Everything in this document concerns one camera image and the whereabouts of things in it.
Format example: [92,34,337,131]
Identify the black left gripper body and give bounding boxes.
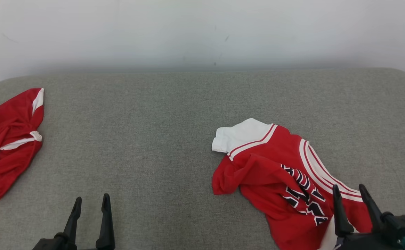
[32,232,116,250]

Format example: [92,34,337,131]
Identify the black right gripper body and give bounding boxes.
[334,212,405,250]

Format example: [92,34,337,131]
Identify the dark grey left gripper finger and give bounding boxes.
[63,197,82,243]
[96,193,116,250]

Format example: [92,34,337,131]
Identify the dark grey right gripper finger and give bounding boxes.
[332,184,355,237]
[358,184,383,233]

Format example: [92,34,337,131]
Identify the red Bulls basketball jersey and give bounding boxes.
[211,118,373,250]

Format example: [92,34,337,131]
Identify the red shorts with white stripes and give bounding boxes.
[0,88,45,208]

